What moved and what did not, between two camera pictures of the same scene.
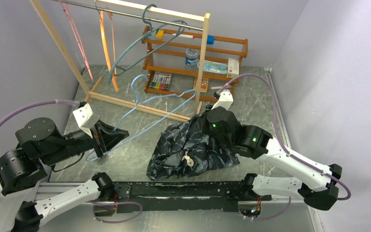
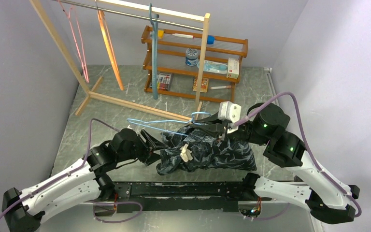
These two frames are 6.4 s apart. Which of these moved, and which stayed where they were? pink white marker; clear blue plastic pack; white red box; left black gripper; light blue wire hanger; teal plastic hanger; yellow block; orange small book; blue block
Moved: light blue wire hanger; teal plastic hanger; left black gripper
Stayed: blue block; orange small book; pink white marker; white red box; clear blue plastic pack; yellow block
